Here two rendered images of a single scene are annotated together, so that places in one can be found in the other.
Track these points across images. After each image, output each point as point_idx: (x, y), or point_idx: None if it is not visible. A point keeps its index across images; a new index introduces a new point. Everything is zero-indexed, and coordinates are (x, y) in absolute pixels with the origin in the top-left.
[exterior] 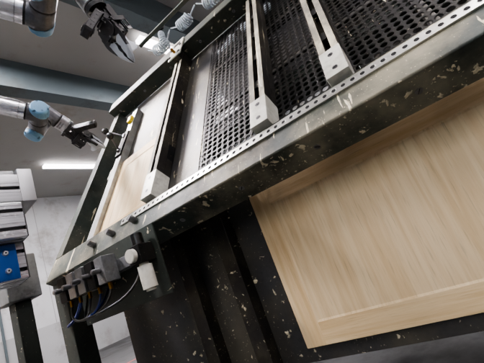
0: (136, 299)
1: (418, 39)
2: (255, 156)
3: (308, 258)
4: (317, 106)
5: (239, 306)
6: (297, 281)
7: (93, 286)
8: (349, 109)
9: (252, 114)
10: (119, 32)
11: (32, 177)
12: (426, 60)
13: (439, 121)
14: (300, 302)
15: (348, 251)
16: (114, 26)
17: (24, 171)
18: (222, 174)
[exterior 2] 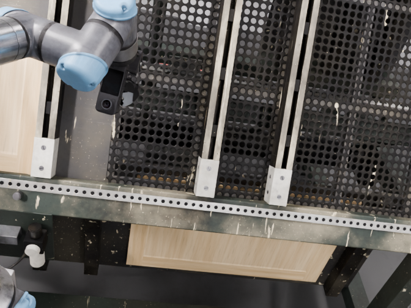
0: (1, 252)
1: (324, 220)
2: (189, 222)
3: (161, 228)
4: (251, 216)
5: (85, 239)
6: (142, 236)
7: None
8: (267, 238)
9: (201, 178)
10: (136, 95)
11: (14, 276)
12: (317, 239)
13: None
14: (137, 245)
15: (190, 234)
16: (135, 89)
17: (11, 277)
18: (153, 217)
